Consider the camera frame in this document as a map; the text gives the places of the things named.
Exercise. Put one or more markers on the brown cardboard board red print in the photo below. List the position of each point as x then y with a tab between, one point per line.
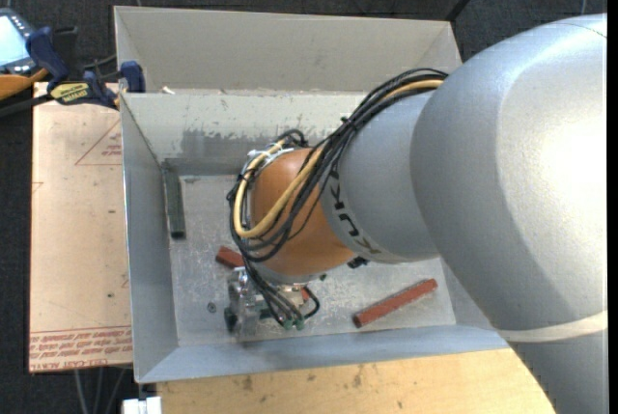
77	229

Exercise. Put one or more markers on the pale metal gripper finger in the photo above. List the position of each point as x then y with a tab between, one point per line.
248	320
241	286

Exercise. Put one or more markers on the grey metal bin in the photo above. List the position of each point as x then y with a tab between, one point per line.
203	267

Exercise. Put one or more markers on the red-brown flat block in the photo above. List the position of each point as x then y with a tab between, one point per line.
395	303

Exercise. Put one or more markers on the black cylinder on white bracket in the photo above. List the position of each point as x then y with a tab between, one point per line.
357	262

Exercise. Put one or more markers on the dark green flat block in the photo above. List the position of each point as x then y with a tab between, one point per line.
174	204

